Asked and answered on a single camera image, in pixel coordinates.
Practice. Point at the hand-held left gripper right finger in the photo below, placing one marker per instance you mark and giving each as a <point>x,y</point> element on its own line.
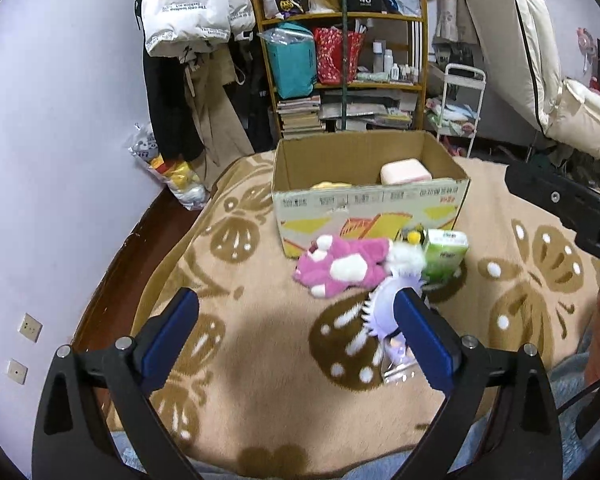
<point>425,340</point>

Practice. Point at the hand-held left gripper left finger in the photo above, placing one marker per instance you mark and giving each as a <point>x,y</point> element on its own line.
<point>172,340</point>

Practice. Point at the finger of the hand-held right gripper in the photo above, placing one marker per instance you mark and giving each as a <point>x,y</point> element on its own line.
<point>540,185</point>

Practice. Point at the white plush toy yellow pompoms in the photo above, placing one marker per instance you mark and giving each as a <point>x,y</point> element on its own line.
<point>405,260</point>

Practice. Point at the green tissue packet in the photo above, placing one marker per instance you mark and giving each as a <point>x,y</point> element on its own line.
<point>442,255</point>

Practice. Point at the pink plush toy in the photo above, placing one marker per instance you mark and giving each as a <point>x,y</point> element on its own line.
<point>350,262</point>

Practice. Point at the cardboard box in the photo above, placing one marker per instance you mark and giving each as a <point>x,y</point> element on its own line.
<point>330,205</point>

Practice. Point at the yellow soft toy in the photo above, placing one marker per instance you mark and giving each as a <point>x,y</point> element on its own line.
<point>330,186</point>

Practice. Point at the purple spiky toy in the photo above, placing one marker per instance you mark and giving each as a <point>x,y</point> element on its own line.
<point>380,310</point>

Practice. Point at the beige printed blanket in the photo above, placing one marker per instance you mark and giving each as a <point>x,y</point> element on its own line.
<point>260,350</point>

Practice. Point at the white trolley cart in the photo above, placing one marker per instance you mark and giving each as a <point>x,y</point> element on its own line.
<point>460,110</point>

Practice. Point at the cream quilted mattress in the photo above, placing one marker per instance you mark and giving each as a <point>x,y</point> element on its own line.
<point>555,35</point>

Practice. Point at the person's blue grey clothing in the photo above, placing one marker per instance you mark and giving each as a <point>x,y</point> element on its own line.
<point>572,385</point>

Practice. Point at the plastic bag of toys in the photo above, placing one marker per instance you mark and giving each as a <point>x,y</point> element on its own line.
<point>175,175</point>

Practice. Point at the row of small bottles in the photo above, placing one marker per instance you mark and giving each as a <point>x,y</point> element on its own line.
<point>407,72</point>

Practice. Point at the stack of magazines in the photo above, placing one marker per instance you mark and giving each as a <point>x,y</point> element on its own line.
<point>375,110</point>

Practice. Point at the wooden shelf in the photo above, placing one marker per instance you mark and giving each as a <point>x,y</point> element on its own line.
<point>415,50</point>

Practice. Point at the white bottle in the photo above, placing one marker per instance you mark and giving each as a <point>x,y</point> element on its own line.
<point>378,57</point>
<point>389,65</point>

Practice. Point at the cream hanging garment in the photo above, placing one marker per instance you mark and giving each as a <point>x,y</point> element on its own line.
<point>450,0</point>

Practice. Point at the green pole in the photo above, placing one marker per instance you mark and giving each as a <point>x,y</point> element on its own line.
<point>346,60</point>

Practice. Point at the beige hanging trousers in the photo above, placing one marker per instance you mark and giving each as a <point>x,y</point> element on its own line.
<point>215,110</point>

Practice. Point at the black hanging garment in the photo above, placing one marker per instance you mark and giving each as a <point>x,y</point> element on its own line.
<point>167,105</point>

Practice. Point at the red patterned bag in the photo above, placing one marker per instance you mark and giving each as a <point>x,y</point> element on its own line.
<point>332,57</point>

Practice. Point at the stack of books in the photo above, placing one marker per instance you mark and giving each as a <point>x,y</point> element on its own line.
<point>300,117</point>

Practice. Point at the teal bag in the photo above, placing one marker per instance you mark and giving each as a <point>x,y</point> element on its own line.
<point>292,65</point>

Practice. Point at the white puffer jacket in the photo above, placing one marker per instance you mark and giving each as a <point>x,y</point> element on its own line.
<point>190,5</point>

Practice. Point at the wall socket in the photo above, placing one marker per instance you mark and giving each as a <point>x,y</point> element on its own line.
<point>30,328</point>
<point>17,371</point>

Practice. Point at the pink wall fan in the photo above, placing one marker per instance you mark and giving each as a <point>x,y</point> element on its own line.
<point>586,45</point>

